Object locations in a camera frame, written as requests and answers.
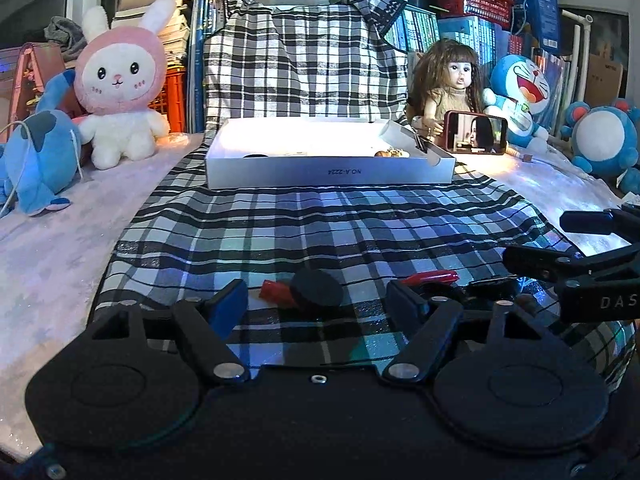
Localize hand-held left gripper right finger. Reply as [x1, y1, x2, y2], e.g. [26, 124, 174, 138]
[382, 280, 558, 386]

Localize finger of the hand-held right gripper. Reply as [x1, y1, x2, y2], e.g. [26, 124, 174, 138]
[502, 245, 640, 283]
[560, 204, 640, 243]

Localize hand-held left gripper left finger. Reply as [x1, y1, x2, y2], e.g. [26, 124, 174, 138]
[87, 278, 251, 386]

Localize red plastic cone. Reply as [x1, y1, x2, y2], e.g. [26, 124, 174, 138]
[402, 270, 460, 287]
[260, 280, 297, 307]

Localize white cardboard box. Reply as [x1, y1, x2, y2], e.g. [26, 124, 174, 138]
[205, 117, 457, 191]

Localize blue round eared plush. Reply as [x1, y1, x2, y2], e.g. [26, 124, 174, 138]
[560, 99, 640, 193]

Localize black white plaid cloth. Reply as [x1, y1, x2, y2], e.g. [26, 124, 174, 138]
[90, 0, 638, 391]

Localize red cased smartphone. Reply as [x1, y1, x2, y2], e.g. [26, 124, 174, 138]
[444, 110, 510, 156]

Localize brown cardboard box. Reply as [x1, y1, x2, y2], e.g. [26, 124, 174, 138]
[585, 42, 626, 108]

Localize blue cat plush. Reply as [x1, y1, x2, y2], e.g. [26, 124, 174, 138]
[482, 54, 551, 150]

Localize white plastic pipe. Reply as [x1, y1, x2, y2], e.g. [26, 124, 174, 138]
[560, 7, 596, 106]

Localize brown haired doll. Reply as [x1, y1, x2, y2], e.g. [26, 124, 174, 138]
[407, 39, 486, 153]

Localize blue carton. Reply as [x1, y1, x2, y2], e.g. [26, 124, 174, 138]
[515, 0, 563, 53]

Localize red plastic crate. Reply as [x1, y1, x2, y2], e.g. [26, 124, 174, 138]
[150, 65, 191, 133]

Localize blue spotted plush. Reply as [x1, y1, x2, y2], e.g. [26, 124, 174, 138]
[0, 70, 83, 217]

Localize upright blue folders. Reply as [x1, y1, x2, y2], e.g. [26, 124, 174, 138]
[187, 0, 231, 133]

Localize pink white bunny plush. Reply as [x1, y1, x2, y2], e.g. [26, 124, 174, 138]
[75, 0, 178, 171]

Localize red plastic basket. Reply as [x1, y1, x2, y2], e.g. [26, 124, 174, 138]
[432, 0, 513, 28]

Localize stack of white books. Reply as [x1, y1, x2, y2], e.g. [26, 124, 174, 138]
[110, 0, 208, 68]

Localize grey cloth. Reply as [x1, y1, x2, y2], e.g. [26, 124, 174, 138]
[44, 16, 88, 51]

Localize white cable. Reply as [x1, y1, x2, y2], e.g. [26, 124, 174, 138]
[0, 120, 83, 211]

